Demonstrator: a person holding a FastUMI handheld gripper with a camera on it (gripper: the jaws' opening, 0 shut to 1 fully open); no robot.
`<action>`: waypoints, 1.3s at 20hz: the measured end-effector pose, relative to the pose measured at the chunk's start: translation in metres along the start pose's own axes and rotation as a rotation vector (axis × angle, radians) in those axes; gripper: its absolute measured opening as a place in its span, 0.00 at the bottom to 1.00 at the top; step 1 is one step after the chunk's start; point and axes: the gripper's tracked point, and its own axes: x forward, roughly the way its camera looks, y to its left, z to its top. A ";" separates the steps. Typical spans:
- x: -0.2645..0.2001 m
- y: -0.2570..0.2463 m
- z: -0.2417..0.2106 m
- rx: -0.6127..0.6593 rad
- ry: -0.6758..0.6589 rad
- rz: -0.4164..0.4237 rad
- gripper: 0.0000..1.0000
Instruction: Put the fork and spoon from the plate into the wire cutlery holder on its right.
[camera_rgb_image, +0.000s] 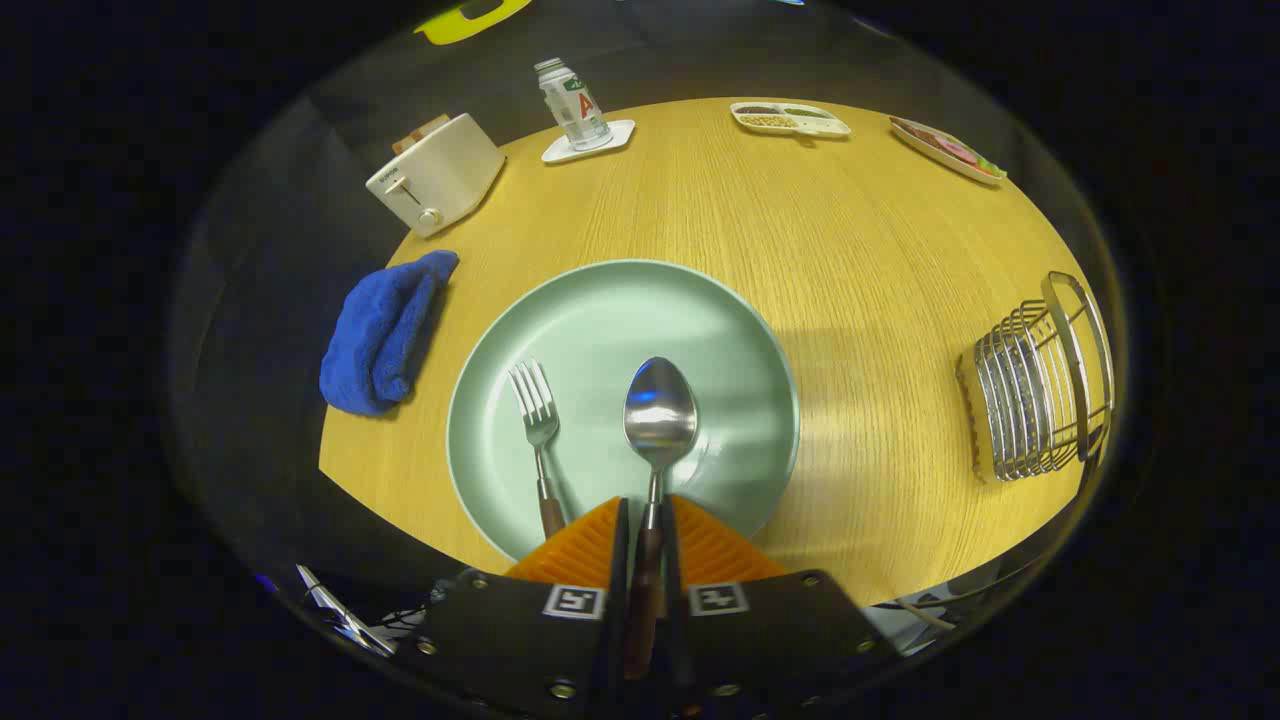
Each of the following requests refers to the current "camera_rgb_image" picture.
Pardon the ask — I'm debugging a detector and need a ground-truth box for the white toaster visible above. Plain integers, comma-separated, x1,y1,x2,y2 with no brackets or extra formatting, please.
365,112,507,239

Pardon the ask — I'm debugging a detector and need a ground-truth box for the white divided snack tray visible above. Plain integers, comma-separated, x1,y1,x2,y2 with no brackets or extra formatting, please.
729,101,853,140

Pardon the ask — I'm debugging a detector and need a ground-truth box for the pale green round plate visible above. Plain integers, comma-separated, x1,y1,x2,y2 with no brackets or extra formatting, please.
446,259,802,563

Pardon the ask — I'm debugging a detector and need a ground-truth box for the white tray with food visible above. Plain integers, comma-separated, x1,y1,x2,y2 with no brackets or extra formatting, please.
889,115,1008,187

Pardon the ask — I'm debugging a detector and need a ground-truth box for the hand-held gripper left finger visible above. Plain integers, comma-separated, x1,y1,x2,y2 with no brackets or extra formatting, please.
405,495,633,720

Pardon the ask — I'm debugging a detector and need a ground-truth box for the black cable tangle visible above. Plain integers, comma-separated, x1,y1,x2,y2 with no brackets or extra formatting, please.
378,590,446,641

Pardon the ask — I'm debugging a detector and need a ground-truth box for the metal wire basket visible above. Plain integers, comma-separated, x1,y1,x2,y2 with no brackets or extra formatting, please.
955,271,1116,485

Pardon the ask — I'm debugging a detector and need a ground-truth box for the blue folded towel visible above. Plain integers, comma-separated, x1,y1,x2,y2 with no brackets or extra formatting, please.
319,250,461,418

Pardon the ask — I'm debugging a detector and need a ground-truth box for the metal spoon with wooden handle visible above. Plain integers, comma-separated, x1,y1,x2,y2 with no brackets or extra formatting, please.
622,356,700,683

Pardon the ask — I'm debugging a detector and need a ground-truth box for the toast slice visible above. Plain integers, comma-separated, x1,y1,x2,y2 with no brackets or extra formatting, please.
392,113,451,156

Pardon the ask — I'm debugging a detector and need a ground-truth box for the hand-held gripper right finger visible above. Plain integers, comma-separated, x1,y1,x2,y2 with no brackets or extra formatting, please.
660,494,898,720

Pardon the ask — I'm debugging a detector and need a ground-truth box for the silver flat device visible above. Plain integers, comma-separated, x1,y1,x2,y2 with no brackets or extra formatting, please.
296,565,398,658

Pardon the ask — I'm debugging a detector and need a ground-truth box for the white cable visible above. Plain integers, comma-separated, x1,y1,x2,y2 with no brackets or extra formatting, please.
893,590,963,637

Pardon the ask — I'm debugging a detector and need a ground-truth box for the yellow-green plastic object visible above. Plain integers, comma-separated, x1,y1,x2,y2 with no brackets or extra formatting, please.
414,0,533,46

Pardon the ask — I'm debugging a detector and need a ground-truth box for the clear plastic bottle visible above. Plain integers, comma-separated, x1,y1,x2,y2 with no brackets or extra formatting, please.
533,57,612,152

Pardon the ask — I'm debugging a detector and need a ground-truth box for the white square coaster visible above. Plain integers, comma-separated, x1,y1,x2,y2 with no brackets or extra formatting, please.
541,119,637,165

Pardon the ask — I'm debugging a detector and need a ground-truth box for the metal fork with wooden handle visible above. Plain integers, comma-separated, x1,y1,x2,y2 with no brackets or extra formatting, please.
507,359,569,541

